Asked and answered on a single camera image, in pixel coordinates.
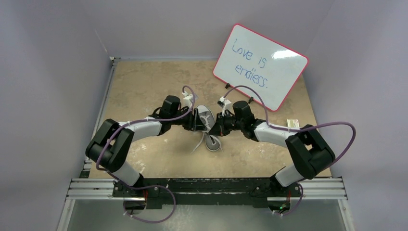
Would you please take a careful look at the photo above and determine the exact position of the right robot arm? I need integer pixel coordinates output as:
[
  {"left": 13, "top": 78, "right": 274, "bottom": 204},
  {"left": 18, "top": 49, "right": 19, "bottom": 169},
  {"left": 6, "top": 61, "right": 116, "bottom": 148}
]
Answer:
[{"left": 209, "top": 101, "right": 335, "bottom": 196}]

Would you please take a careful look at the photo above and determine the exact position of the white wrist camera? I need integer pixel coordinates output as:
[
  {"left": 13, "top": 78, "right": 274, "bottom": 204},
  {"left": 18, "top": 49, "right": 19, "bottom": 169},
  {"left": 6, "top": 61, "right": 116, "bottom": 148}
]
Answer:
[
  {"left": 181, "top": 91, "right": 196, "bottom": 109},
  {"left": 217, "top": 97, "right": 231, "bottom": 116}
]

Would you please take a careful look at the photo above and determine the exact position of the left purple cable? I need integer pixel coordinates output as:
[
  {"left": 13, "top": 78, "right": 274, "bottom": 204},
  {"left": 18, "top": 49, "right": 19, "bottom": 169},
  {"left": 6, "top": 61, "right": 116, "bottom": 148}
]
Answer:
[{"left": 95, "top": 85, "right": 196, "bottom": 224}]

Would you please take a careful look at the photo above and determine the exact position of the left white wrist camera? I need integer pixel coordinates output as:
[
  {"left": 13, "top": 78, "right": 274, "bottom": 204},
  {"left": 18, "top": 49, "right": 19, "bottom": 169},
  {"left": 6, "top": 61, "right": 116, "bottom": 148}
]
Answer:
[{"left": 181, "top": 91, "right": 196, "bottom": 109}]

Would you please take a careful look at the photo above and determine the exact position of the purple cable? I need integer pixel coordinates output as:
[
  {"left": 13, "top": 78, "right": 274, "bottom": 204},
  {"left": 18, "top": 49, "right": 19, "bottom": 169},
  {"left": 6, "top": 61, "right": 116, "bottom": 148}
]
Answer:
[
  {"left": 95, "top": 85, "right": 196, "bottom": 224},
  {"left": 221, "top": 85, "right": 357, "bottom": 218}
]

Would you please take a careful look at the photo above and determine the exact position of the white shoelace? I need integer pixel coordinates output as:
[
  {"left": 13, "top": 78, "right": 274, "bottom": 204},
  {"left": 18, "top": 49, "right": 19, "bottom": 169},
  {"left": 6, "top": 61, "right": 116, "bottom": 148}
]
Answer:
[{"left": 191, "top": 114, "right": 223, "bottom": 154}]

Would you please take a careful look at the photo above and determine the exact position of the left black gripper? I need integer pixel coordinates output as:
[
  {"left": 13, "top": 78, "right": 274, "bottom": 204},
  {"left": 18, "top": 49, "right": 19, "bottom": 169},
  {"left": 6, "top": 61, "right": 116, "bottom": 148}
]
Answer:
[{"left": 170, "top": 107, "right": 206, "bottom": 131}]

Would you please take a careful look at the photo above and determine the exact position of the pink framed whiteboard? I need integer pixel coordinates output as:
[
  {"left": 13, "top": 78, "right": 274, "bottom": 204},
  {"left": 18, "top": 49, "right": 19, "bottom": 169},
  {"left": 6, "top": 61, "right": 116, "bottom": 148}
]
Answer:
[{"left": 213, "top": 24, "right": 308, "bottom": 111}]

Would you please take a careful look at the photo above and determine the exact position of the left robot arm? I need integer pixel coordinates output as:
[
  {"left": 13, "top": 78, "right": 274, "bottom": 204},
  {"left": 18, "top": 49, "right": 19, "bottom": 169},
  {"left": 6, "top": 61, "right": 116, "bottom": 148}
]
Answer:
[{"left": 85, "top": 95, "right": 206, "bottom": 197}]

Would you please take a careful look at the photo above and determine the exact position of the small white green box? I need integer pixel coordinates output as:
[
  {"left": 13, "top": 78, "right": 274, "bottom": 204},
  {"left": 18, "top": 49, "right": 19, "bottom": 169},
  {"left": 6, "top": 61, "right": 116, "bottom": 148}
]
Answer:
[{"left": 287, "top": 119, "right": 300, "bottom": 129}]

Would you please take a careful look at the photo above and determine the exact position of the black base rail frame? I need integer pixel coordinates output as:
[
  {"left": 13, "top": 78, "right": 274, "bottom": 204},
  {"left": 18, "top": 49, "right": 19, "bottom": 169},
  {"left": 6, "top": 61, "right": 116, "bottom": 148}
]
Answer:
[{"left": 66, "top": 178, "right": 347, "bottom": 211}]

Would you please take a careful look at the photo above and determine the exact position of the grey canvas sneaker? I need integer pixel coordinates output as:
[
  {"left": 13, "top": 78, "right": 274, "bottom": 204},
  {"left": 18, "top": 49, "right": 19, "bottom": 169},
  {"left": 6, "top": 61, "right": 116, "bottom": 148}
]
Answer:
[{"left": 193, "top": 104, "right": 222, "bottom": 152}]

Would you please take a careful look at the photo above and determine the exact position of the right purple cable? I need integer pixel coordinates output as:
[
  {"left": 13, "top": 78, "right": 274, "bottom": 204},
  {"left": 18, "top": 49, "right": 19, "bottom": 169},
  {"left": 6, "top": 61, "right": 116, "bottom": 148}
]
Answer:
[{"left": 221, "top": 85, "right": 357, "bottom": 218}]

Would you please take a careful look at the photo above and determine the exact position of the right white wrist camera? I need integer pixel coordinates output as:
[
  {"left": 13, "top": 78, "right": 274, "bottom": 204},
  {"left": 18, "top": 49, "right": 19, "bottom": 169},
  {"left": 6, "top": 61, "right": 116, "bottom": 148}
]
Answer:
[{"left": 217, "top": 97, "right": 231, "bottom": 116}]

